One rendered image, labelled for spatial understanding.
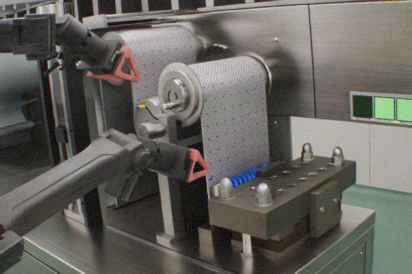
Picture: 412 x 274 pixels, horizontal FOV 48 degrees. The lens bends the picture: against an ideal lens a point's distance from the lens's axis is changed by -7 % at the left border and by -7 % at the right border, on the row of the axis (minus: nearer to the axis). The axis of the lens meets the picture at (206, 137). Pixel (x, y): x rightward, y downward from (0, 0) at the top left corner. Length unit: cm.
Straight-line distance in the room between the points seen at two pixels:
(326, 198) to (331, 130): 291
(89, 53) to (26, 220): 40
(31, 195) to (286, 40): 85
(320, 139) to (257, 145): 287
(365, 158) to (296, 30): 274
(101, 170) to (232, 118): 46
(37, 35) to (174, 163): 38
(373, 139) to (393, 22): 276
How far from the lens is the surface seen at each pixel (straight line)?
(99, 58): 98
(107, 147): 85
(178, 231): 122
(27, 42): 92
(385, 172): 391
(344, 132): 399
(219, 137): 115
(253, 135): 125
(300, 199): 110
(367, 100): 121
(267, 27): 136
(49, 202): 72
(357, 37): 122
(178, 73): 112
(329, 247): 114
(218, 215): 109
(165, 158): 99
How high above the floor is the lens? 141
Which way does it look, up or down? 13 degrees down
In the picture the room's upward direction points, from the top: 5 degrees counter-clockwise
